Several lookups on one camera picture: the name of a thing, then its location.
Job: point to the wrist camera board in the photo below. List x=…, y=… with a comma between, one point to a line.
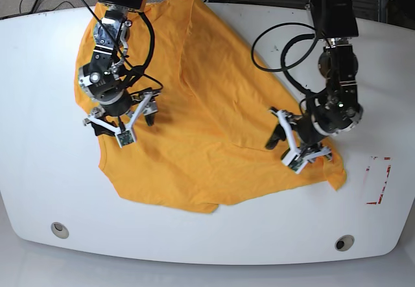
x=125, y=138
x=298, y=165

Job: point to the table grommet hole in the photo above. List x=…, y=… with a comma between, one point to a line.
x=59, y=230
x=344, y=243

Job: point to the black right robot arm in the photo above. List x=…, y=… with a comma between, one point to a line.
x=111, y=33

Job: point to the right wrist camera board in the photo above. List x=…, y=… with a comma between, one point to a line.
x=125, y=138

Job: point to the orange yellow t-shirt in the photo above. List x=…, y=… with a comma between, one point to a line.
x=207, y=145

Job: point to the right table grommet hole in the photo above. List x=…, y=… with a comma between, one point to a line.
x=344, y=243

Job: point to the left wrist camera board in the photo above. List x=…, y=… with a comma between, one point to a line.
x=298, y=165

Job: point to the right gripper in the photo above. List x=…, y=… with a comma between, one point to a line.
x=117, y=109

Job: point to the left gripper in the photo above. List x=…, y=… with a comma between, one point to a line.
x=323, y=117

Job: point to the left table grommet hole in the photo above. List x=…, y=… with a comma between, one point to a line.
x=59, y=230

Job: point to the red tape marker rectangle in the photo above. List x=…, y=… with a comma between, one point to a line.
x=375, y=179

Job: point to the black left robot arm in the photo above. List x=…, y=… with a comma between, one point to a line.
x=335, y=23

